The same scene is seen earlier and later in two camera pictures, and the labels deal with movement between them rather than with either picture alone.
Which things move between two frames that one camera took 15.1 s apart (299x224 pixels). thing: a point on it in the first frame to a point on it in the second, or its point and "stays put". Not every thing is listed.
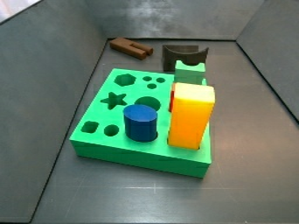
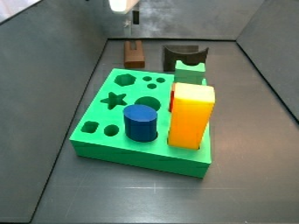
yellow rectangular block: [193, 101] stays put
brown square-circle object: [130, 48] to [133, 56]
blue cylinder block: [140, 122] stays put
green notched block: [189, 73] stays put
